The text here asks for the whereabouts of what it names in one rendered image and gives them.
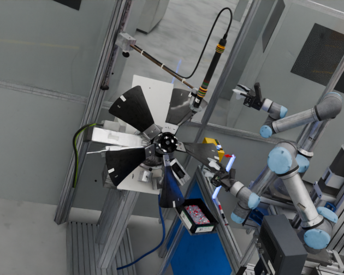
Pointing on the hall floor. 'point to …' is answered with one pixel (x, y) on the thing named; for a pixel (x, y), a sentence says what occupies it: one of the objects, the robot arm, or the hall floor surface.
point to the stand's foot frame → (94, 252)
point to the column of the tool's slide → (92, 110)
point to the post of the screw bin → (172, 249)
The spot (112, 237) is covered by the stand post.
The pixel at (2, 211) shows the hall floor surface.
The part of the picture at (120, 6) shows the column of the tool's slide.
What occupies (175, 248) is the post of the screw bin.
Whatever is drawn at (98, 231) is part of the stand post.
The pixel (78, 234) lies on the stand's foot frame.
